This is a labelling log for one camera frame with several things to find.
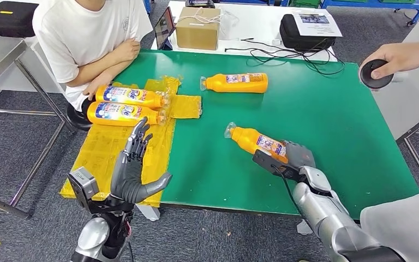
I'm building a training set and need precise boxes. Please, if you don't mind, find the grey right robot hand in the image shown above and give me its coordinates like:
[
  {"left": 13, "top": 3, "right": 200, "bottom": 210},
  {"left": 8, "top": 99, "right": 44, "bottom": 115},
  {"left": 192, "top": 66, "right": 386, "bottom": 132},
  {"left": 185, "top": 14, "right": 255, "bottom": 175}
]
[{"left": 283, "top": 141, "right": 317, "bottom": 171}]

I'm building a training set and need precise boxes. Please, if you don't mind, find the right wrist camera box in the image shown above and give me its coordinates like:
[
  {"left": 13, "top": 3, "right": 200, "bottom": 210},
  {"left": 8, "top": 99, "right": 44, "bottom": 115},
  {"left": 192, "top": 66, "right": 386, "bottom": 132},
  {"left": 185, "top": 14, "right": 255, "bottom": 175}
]
[{"left": 252, "top": 149, "right": 303, "bottom": 182}]

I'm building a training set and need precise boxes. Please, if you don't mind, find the yellow taped cardboard mat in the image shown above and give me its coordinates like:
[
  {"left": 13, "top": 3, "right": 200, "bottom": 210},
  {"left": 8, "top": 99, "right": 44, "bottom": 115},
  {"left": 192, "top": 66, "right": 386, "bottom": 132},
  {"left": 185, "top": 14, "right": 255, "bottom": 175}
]
[{"left": 59, "top": 76, "right": 203, "bottom": 209}]

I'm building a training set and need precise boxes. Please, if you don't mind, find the black case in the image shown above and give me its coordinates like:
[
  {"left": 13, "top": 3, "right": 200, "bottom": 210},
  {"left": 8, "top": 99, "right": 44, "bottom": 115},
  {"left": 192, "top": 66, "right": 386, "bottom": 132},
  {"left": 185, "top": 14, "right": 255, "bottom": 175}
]
[{"left": 0, "top": 1, "right": 40, "bottom": 38}]

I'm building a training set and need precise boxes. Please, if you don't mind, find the black tablet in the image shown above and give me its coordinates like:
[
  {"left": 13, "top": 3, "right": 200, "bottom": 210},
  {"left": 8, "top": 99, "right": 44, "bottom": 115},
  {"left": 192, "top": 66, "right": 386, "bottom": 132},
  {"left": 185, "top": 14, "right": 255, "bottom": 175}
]
[{"left": 153, "top": 6, "right": 177, "bottom": 51}]

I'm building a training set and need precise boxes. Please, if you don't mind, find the black stool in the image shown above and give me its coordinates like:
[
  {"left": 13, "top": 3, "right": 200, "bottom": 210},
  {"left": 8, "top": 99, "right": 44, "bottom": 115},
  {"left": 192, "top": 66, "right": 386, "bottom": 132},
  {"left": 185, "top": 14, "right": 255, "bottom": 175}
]
[{"left": 65, "top": 97, "right": 93, "bottom": 132}]

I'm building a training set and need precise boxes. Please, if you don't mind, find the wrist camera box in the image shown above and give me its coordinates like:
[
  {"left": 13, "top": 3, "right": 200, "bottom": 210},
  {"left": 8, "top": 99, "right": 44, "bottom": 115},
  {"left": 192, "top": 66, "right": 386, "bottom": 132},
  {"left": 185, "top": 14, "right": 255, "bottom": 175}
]
[
  {"left": 252, "top": 149, "right": 303, "bottom": 182},
  {"left": 67, "top": 166, "right": 100, "bottom": 209}
]

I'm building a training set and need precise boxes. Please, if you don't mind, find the orange detergent bottle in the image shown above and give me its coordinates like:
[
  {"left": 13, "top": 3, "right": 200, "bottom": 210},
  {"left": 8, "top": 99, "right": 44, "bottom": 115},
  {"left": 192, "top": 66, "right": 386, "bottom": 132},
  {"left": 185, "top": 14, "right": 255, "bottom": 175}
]
[
  {"left": 199, "top": 73, "right": 269, "bottom": 94},
  {"left": 95, "top": 85, "right": 170, "bottom": 110},
  {"left": 224, "top": 122, "right": 290, "bottom": 164},
  {"left": 86, "top": 101, "right": 167, "bottom": 128}
]

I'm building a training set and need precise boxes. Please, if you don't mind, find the white table foot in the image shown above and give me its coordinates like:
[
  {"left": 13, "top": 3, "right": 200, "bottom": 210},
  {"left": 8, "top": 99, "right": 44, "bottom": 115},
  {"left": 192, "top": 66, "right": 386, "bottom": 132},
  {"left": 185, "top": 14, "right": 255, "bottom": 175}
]
[
  {"left": 296, "top": 221, "right": 314, "bottom": 236},
  {"left": 135, "top": 204, "right": 161, "bottom": 222}
]

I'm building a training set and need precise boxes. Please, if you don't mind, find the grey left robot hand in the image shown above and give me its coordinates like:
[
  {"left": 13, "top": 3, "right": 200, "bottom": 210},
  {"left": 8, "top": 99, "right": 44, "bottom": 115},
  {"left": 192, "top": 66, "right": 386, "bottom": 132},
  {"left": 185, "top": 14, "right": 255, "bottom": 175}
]
[{"left": 110, "top": 116, "right": 173, "bottom": 205}]

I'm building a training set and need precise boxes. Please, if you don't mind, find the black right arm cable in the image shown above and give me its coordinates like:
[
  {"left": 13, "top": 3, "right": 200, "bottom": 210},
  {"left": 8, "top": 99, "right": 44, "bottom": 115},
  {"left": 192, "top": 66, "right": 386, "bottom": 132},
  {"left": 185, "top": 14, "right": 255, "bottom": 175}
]
[{"left": 270, "top": 164, "right": 302, "bottom": 216}]

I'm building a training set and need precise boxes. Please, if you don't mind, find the white cord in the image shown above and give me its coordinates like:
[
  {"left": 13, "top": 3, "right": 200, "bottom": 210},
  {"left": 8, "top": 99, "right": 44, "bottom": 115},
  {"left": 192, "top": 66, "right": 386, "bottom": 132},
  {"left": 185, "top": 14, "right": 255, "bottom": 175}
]
[{"left": 178, "top": 7, "right": 240, "bottom": 26}]

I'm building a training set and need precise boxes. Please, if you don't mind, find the white side table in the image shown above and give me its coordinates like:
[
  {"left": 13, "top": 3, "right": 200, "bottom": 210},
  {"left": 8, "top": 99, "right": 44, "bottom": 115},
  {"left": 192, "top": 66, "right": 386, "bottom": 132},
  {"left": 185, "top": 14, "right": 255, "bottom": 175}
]
[{"left": 370, "top": 13, "right": 419, "bottom": 189}]

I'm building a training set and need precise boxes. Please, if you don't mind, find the brown cardboard box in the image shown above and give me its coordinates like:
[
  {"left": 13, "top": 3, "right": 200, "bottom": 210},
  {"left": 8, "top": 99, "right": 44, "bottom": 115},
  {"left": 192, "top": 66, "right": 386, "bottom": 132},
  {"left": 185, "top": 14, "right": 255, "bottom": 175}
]
[{"left": 176, "top": 6, "right": 222, "bottom": 51}]

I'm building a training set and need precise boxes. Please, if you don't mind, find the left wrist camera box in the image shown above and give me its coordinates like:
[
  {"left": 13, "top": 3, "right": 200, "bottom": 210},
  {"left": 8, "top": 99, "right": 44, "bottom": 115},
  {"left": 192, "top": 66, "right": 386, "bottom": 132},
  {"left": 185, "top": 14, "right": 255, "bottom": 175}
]
[{"left": 67, "top": 166, "right": 100, "bottom": 209}]

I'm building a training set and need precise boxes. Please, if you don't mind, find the black device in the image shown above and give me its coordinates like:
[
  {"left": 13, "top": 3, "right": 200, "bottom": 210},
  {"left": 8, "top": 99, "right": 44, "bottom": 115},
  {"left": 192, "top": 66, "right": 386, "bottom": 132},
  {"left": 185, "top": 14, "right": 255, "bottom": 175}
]
[{"left": 185, "top": 0, "right": 216, "bottom": 9}]

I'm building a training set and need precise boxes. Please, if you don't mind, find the green crate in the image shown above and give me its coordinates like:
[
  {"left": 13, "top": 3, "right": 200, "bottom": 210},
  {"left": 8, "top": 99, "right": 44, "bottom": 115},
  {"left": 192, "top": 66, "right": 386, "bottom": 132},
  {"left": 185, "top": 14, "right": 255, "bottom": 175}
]
[{"left": 289, "top": 0, "right": 322, "bottom": 9}]

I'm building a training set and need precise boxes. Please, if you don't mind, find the printed paper sheet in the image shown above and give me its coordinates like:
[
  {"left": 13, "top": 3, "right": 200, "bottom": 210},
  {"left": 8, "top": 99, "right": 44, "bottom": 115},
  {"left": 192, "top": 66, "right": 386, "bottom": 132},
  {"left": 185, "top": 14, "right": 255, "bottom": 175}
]
[{"left": 291, "top": 10, "right": 343, "bottom": 38}]

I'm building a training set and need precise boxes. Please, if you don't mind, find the black bag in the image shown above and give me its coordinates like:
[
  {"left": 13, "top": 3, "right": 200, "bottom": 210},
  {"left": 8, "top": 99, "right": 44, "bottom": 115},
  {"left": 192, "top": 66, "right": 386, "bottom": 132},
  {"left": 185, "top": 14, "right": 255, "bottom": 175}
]
[{"left": 279, "top": 14, "right": 337, "bottom": 52}]

